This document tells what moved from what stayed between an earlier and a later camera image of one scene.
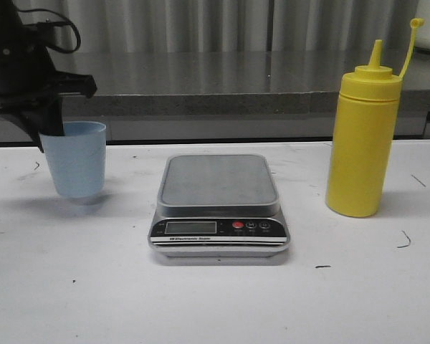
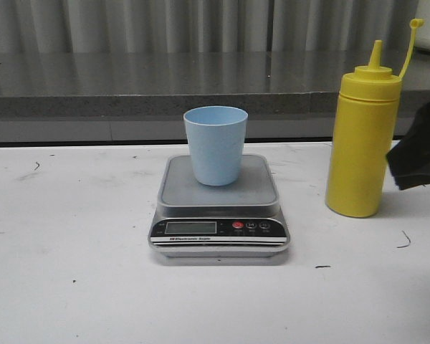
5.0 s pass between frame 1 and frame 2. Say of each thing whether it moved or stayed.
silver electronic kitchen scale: stayed
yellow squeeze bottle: stayed
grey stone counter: stayed
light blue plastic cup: moved
